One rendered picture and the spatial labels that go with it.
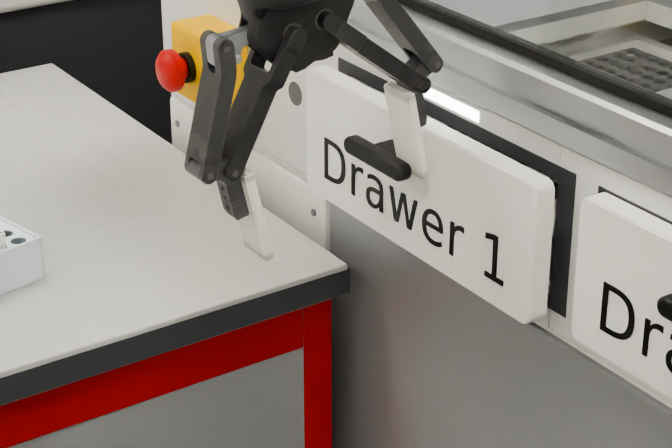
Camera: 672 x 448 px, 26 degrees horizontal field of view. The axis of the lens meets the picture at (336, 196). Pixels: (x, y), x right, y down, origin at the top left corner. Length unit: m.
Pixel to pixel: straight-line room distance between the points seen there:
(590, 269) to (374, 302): 0.32
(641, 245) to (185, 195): 0.55
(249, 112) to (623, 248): 0.26
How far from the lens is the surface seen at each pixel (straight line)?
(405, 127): 1.05
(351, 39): 0.98
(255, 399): 1.27
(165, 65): 1.35
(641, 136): 0.95
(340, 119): 1.18
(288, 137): 1.33
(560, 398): 1.10
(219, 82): 0.94
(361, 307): 1.29
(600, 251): 0.99
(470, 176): 1.05
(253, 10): 0.94
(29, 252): 1.23
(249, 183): 0.97
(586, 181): 1.01
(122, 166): 1.45
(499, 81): 1.05
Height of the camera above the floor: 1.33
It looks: 25 degrees down
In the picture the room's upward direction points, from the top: straight up
